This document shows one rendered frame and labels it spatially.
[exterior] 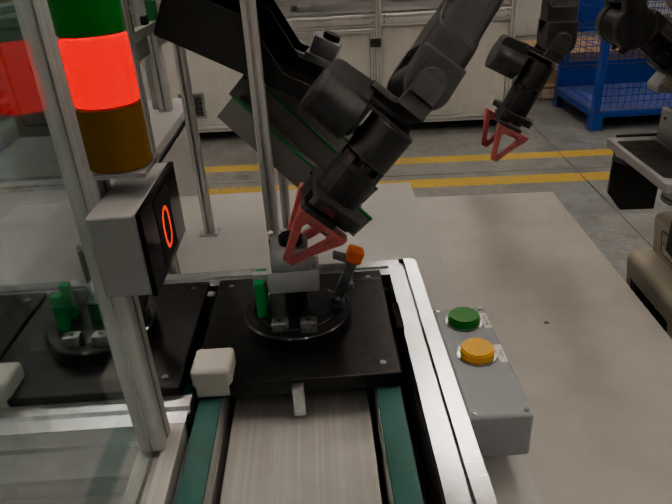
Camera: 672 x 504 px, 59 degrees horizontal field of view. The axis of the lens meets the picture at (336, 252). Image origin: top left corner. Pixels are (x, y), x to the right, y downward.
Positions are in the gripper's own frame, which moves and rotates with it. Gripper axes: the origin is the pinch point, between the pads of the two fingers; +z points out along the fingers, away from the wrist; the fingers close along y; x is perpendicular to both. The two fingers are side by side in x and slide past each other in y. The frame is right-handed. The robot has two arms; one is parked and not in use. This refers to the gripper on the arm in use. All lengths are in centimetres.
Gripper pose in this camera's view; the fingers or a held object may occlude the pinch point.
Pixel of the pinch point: (291, 248)
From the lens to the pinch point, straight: 74.2
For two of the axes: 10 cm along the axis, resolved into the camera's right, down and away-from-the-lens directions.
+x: 7.9, 5.3, 3.1
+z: -6.2, 7.1, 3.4
